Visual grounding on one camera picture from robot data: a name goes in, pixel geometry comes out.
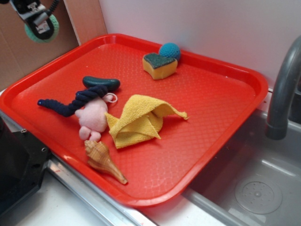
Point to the red plastic tray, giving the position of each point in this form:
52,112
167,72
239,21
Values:
161,133

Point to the grey faucet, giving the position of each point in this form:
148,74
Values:
285,104

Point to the green dimpled ball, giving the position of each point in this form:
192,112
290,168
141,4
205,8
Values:
29,33

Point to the yellow green sponge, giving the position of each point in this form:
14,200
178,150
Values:
159,67

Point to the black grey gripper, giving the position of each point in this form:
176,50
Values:
33,12

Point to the dark green toy cucumber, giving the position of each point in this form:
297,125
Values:
110,84

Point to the brown seashell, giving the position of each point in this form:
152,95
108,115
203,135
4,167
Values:
99,159

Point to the pink plush toy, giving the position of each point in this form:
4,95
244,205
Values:
92,119

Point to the blue crocheted ball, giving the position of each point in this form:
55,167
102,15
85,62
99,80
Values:
170,50

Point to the grey sink basin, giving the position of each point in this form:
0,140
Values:
253,180

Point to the yellow cloth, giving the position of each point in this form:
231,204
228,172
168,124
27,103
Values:
141,120

